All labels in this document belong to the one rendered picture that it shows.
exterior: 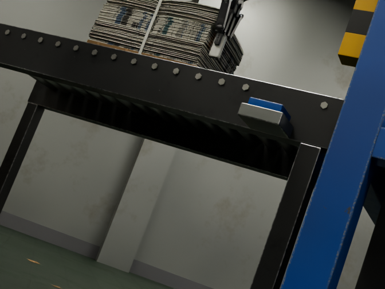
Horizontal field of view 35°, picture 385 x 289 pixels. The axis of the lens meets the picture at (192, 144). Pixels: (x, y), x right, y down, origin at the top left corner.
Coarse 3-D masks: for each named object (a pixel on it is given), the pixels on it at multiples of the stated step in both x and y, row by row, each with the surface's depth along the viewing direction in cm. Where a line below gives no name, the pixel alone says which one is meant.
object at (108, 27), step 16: (112, 0) 187; (128, 0) 185; (144, 0) 183; (112, 16) 185; (128, 16) 183; (144, 16) 181; (96, 32) 184; (112, 32) 183; (128, 32) 181; (128, 48) 179
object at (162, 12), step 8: (168, 0) 180; (152, 8) 181; (160, 8) 181; (168, 8) 179; (152, 16) 180; (160, 16) 179; (144, 24) 180; (160, 24) 178; (144, 32) 179; (152, 32) 178; (136, 40) 179; (152, 40) 177; (136, 48) 179; (144, 48) 177
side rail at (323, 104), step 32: (0, 32) 182; (32, 32) 177; (0, 64) 180; (32, 64) 173; (64, 64) 169; (96, 64) 165; (128, 64) 161; (160, 64) 157; (128, 96) 158; (160, 96) 154; (192, 96) 151; (224, 96) 147; (256, 96) 144; (288, 96) 141; (320, 96) 138; (320, 128) 136
